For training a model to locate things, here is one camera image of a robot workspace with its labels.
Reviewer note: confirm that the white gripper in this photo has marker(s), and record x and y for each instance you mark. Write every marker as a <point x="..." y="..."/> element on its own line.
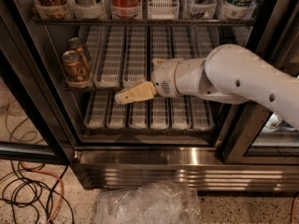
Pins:
<point x="163" y="76"/>

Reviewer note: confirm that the orange can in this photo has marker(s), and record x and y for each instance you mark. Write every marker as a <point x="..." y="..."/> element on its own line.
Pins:
<point x="77" y="44"/>
<point x="74" y="67"/>

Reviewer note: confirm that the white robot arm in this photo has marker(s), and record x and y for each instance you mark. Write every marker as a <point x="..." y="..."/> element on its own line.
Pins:
<point x="230" y="74"/>

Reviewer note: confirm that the bottom shelf tray three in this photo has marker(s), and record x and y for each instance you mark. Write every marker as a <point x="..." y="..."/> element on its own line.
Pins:
<point x="138" y="115"/>

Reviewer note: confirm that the shelf tray three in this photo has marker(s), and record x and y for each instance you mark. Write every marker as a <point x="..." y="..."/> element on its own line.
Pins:
<point x="135" y="60"/>
<point x="138" y="115"/>

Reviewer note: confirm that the bottom shelf tray five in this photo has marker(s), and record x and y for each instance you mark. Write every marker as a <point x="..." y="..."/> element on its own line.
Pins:
<point x="180" y="114"/>

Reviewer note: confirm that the shelf tray five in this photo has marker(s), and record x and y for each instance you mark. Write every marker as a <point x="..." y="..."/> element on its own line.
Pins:
<point x="180" y="114"/>
<point x="181" y="44"/>

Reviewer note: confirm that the bottom shelf tray four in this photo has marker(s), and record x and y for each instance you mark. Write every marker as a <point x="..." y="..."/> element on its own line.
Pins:
<point x="159" y="114"/>

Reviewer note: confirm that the shelf tray four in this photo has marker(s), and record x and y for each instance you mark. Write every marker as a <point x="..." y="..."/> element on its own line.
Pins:
<point x="159" y="114"/>
<point x="160" y="42"/>

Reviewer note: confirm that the middle shelf tray four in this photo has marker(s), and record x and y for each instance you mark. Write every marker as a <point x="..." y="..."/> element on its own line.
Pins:
<point x="160" y="42"/>

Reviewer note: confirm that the middle shelf tray three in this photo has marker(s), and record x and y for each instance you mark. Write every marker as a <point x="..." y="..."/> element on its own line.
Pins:
<point x="135" y="60"/>

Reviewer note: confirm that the middle shelf tray two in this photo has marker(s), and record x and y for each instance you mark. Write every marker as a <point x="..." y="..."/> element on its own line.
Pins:
<point x="108" y="70"/>

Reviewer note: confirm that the shelf tray two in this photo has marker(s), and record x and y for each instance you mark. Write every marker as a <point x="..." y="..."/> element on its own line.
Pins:
<point x="108" y="70"/>
<point x="116" y="114"/>

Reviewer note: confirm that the middle shelf tray five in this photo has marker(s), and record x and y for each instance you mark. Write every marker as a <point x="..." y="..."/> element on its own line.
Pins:
<point x="181" y="44"/>

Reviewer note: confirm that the bottom shelf tray two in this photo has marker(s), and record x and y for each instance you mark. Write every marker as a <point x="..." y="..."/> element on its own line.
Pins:
<point x="116" y="114"/>

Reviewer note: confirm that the bottom shelf tray six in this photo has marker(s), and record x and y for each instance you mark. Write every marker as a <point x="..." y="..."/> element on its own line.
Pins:
<point x="201" y="115"/>

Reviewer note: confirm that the bottom shelf tray one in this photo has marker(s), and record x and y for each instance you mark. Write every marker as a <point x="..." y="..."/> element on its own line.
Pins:
<point x="97" y="109"/>

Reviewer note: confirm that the empty top shelf tray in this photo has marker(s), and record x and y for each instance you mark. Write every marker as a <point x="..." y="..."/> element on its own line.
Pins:
<point x="163" y="9"/>

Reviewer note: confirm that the stainless steel fridge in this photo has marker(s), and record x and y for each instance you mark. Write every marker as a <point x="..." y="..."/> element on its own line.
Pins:
<point x="234" y="155"/>

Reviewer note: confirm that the red soda can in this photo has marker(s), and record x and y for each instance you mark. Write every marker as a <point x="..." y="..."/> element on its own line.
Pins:
<point x="125" y="9"/>

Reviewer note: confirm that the open glass fridge door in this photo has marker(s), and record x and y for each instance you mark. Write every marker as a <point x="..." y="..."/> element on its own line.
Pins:
<point x="19" y="70"/>

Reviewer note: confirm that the clear plastic bag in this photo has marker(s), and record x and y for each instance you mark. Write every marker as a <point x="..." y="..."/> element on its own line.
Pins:
<point x="163" y="202"/>

